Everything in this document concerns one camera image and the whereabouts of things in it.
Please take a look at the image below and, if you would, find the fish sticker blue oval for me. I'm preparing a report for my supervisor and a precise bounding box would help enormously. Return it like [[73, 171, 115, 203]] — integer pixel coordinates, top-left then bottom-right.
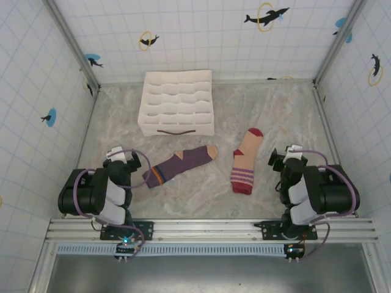
[[40, 108, 57, 128]]

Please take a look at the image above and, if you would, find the black fish sticker yellow ring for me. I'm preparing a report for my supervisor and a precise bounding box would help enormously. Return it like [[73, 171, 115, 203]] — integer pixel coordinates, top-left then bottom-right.
[[82, 76, 94, 98]]

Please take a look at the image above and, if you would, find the upright dolphin sticker yellow ring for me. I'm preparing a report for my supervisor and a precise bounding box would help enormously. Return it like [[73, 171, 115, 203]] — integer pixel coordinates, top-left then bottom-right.
[[368, 53, 384, 87]]

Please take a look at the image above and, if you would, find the large dolphin sticker yellow ring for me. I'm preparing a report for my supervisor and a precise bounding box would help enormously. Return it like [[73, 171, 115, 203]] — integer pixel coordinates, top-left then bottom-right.
[[243, 2, 290, 33]]

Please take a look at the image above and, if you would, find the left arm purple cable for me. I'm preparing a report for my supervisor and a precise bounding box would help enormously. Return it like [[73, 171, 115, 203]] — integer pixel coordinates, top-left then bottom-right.
[[72, 148, 151, 263]]

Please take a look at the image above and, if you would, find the purple sock with tan toe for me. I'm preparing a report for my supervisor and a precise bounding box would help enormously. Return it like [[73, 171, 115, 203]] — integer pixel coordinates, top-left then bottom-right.
[[142, 145, 219, 189]]

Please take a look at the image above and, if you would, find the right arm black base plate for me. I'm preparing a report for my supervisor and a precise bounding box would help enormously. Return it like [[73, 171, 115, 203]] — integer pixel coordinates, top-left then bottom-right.
[[254, 220, 318, 242]]

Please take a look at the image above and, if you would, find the small dolphin sticker yellow ring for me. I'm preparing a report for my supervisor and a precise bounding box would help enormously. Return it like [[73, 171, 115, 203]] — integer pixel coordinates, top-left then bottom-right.
[[139, 31, 161, 51]]

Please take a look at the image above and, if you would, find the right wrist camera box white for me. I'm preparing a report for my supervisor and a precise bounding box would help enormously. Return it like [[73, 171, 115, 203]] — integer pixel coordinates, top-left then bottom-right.
[[285, 145, 309, 161]]

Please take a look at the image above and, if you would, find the white slotted cable duct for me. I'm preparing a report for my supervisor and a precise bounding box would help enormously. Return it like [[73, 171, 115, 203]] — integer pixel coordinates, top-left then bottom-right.
[[56, 243, 290, 256]]

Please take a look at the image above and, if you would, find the aluminium table edge rail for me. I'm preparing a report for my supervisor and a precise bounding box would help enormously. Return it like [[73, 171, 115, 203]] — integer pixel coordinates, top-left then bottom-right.
[[62, 88, 100, 219], [311, 84, 358, 218], [97, 78, 317, 88]]

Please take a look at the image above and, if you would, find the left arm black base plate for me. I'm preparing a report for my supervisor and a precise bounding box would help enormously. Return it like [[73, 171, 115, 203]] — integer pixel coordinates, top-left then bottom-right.
[[100, 220, 155, 242]]

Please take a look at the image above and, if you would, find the shark sticker blue circle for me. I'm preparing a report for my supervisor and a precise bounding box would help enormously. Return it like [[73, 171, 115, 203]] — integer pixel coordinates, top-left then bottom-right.
[[84, 53, 104, 68]]

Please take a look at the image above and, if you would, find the blue patch wall sticker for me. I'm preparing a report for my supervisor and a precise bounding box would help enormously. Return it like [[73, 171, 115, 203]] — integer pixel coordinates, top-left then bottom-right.
[[332, 17, 353, 43]]

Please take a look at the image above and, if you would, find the tan sock with red toe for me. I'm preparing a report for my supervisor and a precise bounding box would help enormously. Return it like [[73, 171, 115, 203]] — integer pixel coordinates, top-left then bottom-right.
[[231, 127, 265, 195]]

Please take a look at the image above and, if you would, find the aluminium corner post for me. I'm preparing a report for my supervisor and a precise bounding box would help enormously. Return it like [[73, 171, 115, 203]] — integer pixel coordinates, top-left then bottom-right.
[[44, 0, 101, 92], [313, 0, 367, 86]]

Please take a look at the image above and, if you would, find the white fabric organizer box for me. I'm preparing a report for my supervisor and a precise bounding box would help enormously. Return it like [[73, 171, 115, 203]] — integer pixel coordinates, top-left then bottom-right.
[[137, 69, 215, 137]]

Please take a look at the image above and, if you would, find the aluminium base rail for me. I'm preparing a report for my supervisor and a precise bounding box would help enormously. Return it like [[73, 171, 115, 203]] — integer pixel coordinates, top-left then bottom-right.
[[45, 217, 381, 244]]

